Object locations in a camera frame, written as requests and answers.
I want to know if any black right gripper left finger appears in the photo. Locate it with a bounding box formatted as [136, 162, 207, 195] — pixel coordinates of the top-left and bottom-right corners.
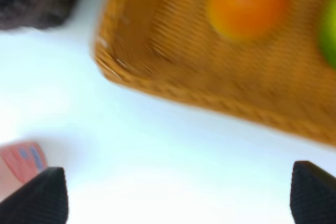
[1, 167, 69, 224]

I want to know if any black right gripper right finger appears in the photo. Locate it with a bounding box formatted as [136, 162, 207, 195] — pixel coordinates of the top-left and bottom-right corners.
[290, 161, 335, 224]

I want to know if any pink bottle white cap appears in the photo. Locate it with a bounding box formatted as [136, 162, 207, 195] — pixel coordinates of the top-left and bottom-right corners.
[1, 142, 48, 200]

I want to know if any light orange wicker basket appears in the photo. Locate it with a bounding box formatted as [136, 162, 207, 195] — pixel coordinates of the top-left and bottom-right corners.
[94, 0, 335, 146]

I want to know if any green lime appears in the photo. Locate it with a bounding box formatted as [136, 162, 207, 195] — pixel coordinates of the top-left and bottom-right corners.
[318, 0, 335, 69]

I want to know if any red yellow peach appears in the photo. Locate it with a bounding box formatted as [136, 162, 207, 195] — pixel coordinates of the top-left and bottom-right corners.
[207, 0, 290, 41]

